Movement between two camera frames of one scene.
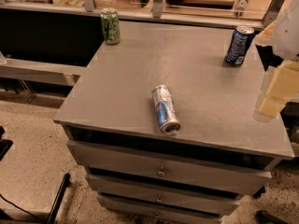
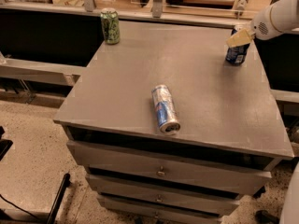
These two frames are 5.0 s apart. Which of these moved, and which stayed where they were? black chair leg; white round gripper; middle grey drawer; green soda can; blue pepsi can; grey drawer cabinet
Moved: blue pepsi can; white round gripper
Stayed: green soda can; middle grey drawer; black chair leg; grey drawer cabinet
